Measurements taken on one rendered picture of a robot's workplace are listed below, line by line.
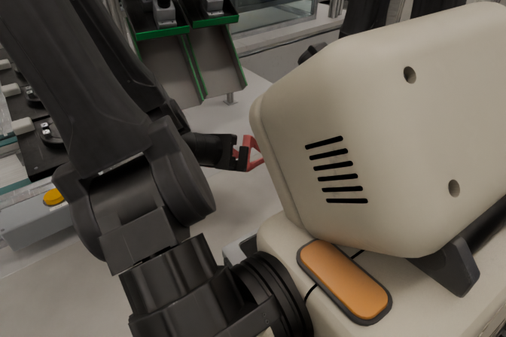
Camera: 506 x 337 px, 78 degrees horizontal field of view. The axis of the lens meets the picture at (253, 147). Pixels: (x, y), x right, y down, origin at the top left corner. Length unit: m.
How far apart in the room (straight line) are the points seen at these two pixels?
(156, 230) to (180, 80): 0.72
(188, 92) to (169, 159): 0.67
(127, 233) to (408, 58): 0.23
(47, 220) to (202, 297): 0.56
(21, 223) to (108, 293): 0.22
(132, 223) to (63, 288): 0.51
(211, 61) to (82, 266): 0.64
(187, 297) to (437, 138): 0.19
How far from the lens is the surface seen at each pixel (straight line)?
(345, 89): 0.19
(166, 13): 0.83
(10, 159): 1.04
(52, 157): 0.89
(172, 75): 0.94
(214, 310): 0.25
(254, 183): 0.84
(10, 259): 0.86
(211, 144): 0.57
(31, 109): 1.13
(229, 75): 0.99
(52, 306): 0.75
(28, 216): 0.78
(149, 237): 0.26
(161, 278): 0.25
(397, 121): 0.19
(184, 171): 0.26
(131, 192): 0.27
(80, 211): 0.29
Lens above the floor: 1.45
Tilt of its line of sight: 38 degrees down
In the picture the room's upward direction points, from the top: straight up
